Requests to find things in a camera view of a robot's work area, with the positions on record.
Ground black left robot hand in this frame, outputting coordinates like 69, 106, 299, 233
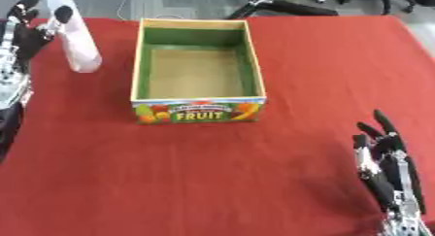
3, 0, 75, 66

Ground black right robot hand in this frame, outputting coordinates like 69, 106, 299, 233
351, 109, 428, 215

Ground white plastic bottle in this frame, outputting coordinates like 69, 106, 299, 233
41, 0, 104, 74

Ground cardboard box with green inside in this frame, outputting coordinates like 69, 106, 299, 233
129, 17, 269, 125

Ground white cable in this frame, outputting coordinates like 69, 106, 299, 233
116, 0, 189, 21

